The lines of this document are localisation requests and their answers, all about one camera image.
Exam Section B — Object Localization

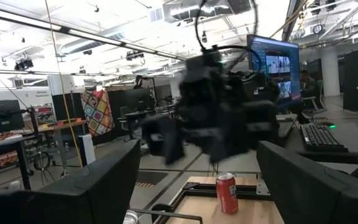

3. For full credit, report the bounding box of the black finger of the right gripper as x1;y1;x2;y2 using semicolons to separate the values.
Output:
142;118;186;166
246;100;281;152

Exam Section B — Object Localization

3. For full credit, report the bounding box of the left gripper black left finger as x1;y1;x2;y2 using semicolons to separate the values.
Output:
0;139;142;224

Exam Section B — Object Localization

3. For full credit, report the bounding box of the colourful crochet blanket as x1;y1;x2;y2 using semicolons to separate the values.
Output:
80;89;116;138

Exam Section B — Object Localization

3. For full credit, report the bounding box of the white pillar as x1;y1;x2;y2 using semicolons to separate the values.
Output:
320;46;341;97

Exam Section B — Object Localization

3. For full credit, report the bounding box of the person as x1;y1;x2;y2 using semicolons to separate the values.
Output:
290;70;323;124

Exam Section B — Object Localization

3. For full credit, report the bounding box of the wooden work table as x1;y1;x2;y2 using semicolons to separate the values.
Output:
37;117;86;133

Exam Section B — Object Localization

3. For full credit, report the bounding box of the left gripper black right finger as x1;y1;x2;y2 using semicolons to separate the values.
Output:
256;140;358;224

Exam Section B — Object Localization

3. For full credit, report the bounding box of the black mat striped edge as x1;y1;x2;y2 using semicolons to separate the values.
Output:
134;170;170;189

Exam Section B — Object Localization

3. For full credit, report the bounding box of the large lit computer monitor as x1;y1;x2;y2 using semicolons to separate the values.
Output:
246;34;301;110

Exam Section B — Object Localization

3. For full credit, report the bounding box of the orange Fanta can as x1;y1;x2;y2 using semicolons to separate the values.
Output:
215;172;239;215

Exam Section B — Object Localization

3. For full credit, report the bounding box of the black-legged work table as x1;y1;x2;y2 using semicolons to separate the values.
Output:
0;133;34;191

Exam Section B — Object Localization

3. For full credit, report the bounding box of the white cabinet box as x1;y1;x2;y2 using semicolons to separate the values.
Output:
78;133;96;166

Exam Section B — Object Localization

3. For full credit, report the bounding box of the long ceiling light bar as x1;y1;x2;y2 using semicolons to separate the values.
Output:
0;4;188;62

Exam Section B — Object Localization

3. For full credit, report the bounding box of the red Coca-Cola can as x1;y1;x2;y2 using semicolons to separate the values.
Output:
122;210;139;224

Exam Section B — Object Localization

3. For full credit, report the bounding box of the hanging yellow cable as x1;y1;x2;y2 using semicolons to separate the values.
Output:
44;0;84;169

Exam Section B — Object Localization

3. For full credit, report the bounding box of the black backlit keyboard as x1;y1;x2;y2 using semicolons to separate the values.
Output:
300;123;349;153

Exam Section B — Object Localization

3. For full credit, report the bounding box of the office chair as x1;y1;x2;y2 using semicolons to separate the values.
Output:
303;80;328;114

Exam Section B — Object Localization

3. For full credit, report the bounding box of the black camera cable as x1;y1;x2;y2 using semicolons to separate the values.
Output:
193;0;260;74

